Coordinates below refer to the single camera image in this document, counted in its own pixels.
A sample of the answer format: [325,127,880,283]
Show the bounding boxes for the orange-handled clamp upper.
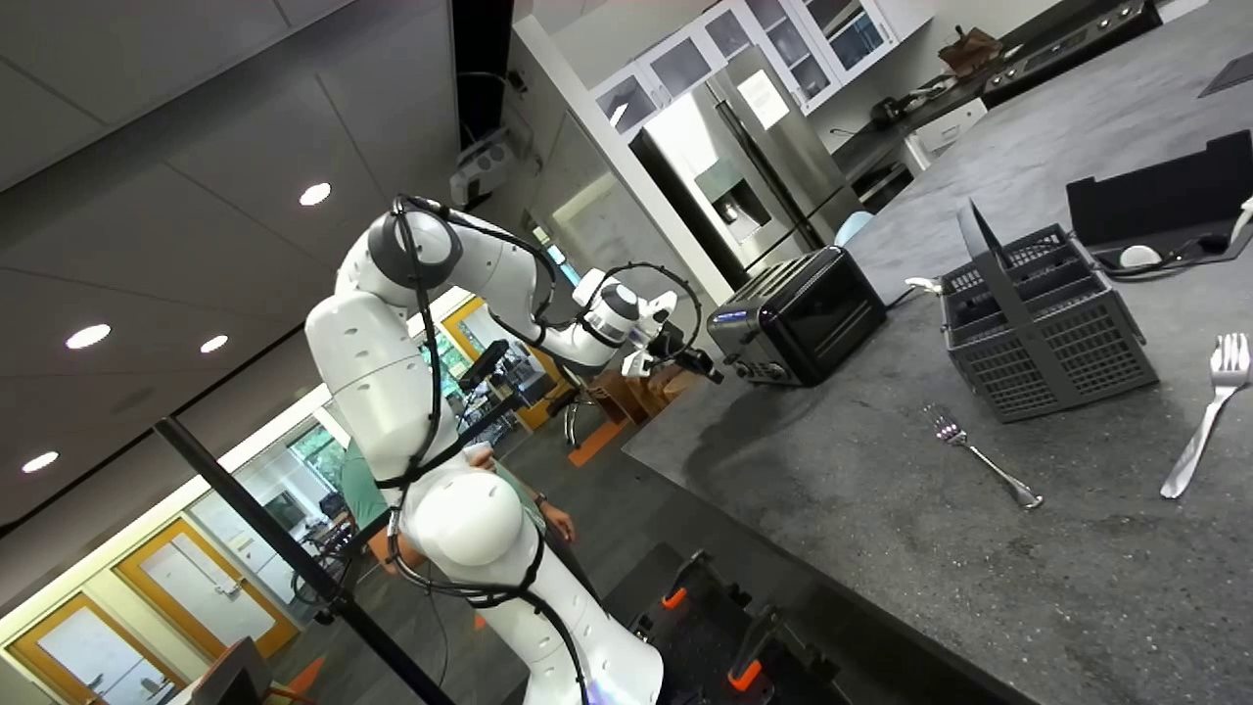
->
[656,548,709,616]

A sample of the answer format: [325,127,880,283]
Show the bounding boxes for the black camera tripod pole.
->
[154,419,453,705]

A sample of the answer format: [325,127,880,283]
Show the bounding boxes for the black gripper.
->
[617,294,722,381]

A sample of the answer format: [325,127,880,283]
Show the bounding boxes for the orange-handled clamp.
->
[726,610,779,695]
[656,548,709,616]

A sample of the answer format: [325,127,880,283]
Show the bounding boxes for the black flat tray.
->
[1064,131,1253,273]

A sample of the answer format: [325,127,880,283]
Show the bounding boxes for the black cutlery basket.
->
[941,204,1156,424]

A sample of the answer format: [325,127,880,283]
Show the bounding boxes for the orange-handled clamp lower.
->
[726,610,779,695]

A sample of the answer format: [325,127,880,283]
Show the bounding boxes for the silver metal fork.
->
[933,414,1044,514]

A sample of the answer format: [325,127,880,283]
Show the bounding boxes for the silver four-slot toaster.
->
[709,251,886,387]

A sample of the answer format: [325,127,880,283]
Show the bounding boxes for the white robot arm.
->
[307,195,718,705]

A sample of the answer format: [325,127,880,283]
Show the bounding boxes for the white glass-door wall cabinet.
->
[590,0,941,135]

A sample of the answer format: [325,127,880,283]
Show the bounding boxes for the stainless steel refrigerator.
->
[629,64,856,286]

